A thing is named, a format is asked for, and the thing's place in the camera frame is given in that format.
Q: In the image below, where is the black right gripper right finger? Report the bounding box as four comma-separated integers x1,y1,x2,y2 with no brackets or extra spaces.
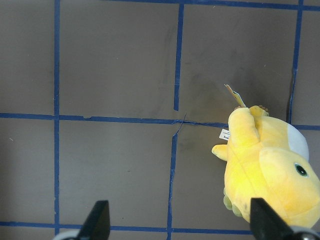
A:
250,198,296,240

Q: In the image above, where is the yellow plush dinosaur toy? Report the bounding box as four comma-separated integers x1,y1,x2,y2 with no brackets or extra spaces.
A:
211,91,320,228

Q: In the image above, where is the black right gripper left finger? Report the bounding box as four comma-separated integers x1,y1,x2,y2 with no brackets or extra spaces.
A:
76,200,111,240

